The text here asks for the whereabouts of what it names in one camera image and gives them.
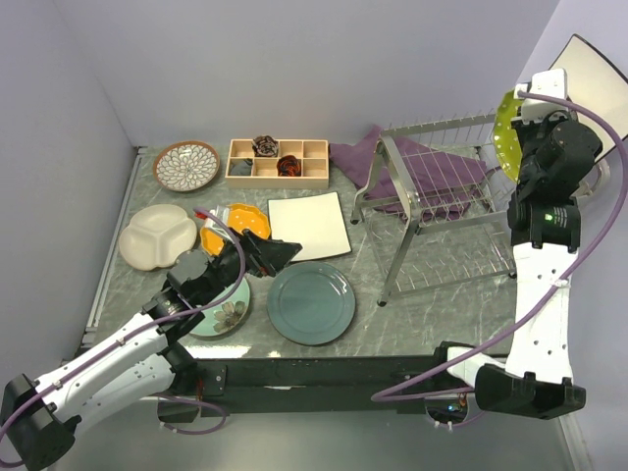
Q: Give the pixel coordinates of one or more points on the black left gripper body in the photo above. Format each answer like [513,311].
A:
[227,267]

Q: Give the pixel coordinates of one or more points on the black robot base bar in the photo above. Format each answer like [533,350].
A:
[282,385]

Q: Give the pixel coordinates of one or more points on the dark grey rolled fabric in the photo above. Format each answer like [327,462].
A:
[242,168]

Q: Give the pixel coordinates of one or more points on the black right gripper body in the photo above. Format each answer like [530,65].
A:
[530,135]

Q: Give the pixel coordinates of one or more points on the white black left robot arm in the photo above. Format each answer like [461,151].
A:
[42,417]

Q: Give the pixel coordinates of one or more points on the cream divided plate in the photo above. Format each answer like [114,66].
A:
[156,236]

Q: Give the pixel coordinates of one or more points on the white square plate black rim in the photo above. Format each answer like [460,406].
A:
[315,222]

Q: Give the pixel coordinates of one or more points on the wooden compartment tray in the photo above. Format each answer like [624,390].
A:
[312,153]

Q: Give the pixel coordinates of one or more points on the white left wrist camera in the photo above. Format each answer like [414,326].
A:
[217,222]

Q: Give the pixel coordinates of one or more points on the floral patterned round plate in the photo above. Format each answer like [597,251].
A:
[186,166]

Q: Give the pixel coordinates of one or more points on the steel dish rack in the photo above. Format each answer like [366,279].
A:
[434,206]

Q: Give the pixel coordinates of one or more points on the green scalloped plate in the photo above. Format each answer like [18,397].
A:
[505,138]

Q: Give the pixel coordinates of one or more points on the yellow polka dot plate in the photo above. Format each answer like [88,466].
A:
[238,217]

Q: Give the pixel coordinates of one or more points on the mint green flower plate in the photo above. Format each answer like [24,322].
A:
[227,316]

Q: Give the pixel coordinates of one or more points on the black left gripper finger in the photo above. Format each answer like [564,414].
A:
[252,243]
[274,255]

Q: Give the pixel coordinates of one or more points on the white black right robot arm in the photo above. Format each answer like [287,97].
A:
[536,379]

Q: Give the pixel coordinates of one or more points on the rear white square plate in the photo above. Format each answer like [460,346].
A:
[594,82]

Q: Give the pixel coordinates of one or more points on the orange black rolled fabric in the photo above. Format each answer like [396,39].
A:
[289,166]

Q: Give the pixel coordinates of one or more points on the brown patterned rolled fabric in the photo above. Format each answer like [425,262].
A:
[265,146]

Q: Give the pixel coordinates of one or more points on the teal round plate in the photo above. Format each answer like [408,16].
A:
[311,303]

